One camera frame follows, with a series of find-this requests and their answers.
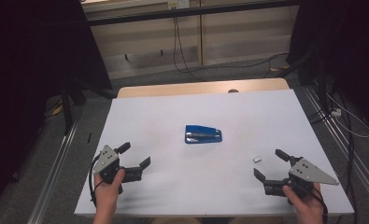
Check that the white table board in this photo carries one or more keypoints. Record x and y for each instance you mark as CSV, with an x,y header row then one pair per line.
x,y
204,186

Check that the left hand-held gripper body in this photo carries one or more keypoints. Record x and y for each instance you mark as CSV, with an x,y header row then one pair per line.
x,y
106,158

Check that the black horizontal bar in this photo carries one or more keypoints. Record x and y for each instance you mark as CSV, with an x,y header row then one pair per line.
x,y
188,12

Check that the person's left hand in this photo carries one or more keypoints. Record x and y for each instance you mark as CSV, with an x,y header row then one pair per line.
x,y
106,196

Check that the black stand legs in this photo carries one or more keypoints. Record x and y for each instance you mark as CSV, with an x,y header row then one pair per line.
x,y
68,105

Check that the person's right hand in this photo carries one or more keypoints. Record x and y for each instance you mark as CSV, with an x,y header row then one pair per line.
x,y
308,207

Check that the white plug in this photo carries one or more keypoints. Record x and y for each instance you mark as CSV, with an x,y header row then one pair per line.
x,y
336,112

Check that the aluminium floor rail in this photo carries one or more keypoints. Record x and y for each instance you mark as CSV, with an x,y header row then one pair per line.
x,y
344,143
53,177

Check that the white wall socket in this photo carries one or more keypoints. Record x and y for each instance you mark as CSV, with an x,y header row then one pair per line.
x,y
178,4

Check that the dark round table grommet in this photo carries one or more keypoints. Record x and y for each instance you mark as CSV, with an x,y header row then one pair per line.
x,y
233,90

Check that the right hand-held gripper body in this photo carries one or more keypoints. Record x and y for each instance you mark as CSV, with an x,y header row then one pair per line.
x,y
306,172

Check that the light wooden table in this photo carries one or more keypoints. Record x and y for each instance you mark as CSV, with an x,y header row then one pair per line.
x,y
173,90

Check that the black curtain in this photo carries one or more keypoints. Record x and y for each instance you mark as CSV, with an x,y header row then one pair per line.
x,y
32,77
344,46

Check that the beige wall cabinet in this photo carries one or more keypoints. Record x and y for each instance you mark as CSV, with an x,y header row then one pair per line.
x,y
241,37

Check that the blue stapler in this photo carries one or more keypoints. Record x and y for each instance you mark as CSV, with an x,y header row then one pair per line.
x,y
202,134

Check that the small black floor piece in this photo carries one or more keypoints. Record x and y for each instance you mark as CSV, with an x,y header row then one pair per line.
x,y
89,137

